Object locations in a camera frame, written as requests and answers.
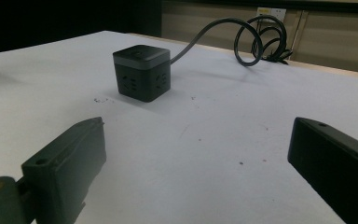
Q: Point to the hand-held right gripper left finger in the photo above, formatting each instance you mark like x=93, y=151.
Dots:
x=65, y=165

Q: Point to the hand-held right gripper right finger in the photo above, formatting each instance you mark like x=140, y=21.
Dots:
x=335, y=161

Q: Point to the black cube power socket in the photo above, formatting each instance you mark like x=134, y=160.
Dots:
x=143, y=73

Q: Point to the white wall outlet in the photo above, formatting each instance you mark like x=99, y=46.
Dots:
x=272, y=14

